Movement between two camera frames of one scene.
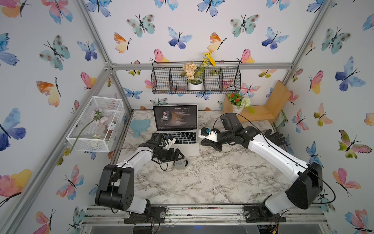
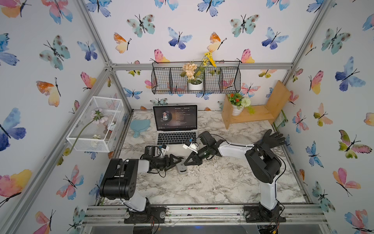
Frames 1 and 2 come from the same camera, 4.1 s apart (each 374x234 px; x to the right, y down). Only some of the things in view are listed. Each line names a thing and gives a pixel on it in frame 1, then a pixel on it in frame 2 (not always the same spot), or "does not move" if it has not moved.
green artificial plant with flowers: (237, 99) does not move
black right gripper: (215, 145) → (196, 160)
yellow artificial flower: (208, 57) does not move
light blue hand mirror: (138, 126) does not move
